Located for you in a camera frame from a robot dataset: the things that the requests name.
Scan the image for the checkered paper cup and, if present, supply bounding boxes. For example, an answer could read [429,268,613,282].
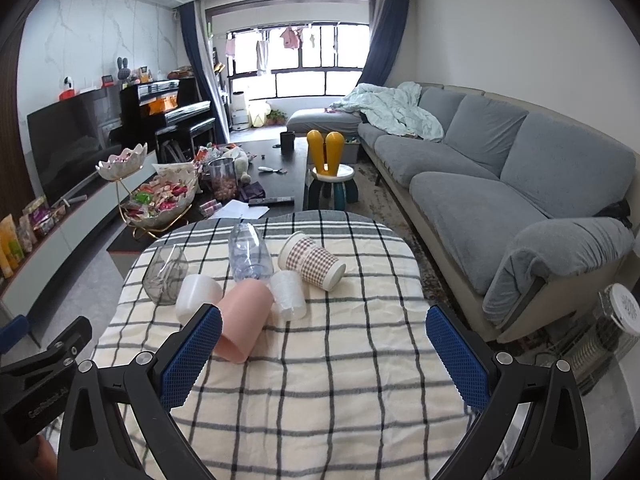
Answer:
[278,232,346,292]

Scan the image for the white plastic cup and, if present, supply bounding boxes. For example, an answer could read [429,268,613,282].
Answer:
[175,274,224,326]

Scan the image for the smoky square glass cup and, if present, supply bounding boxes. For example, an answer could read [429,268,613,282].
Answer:
[142,245,189,306]

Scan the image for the pink plastic cup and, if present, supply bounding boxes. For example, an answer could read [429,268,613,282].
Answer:
[214,278,273,364]

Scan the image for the translucent white cup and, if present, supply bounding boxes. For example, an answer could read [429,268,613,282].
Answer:
[269,270,307,322]

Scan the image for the electric space heater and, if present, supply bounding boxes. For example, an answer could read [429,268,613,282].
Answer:
[536,283,639,396]

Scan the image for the grey tv cabinet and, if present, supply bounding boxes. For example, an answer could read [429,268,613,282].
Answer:
[1,152,156,320]

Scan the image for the clear plastic bottle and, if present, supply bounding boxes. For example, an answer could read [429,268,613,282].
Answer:
[228,222,273,283]

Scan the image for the plaid tablecloth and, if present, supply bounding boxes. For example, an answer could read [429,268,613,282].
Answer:
[44,209,507,480]

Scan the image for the white tiered snack bowl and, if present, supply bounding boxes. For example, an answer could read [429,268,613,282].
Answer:
[96,144,200,240]

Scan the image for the grey sectional sofa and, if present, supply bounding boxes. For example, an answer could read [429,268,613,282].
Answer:
[288,84,639,342]

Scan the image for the white paper sheets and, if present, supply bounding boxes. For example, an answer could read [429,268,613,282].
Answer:
[212,200,269,220]

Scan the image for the black television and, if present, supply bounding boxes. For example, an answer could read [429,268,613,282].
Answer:
[27,87,122,203]

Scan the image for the clear jar of nuts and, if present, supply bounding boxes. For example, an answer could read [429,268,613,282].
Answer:
[208,157,239,204]

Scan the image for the black coffee table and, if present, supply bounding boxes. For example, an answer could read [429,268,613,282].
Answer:
[106,138,308,278]

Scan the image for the piano stool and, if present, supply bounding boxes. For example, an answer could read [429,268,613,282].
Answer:
[155,118,215,164]

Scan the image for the black piano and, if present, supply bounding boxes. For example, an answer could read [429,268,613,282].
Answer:
[111,77,215,154]

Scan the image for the yellow rabbit ear stool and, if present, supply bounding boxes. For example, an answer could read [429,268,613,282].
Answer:
[307,130,359,211]

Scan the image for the black mug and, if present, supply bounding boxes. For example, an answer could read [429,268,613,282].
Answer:
[280,131,296,156]

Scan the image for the light green blanket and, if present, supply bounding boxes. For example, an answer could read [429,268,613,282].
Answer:
[330,81,445,142]

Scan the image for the blue left curtain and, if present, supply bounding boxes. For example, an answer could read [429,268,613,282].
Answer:
[178,1,230,144]

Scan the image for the blue curtain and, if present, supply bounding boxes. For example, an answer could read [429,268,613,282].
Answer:
[178,1,230,144]
[358,0,410,86]

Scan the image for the blue right curtain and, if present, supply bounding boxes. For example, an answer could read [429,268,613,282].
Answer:
[358,0,410,86]

